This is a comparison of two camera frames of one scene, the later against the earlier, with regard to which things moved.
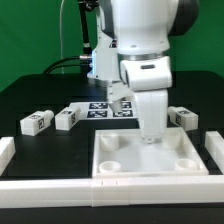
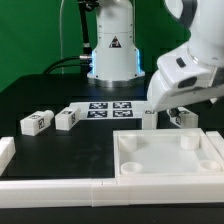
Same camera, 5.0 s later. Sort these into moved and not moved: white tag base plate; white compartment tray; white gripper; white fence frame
Moved: white gripper; white compartment tray
Not moved: white fence frame; white tag base plate
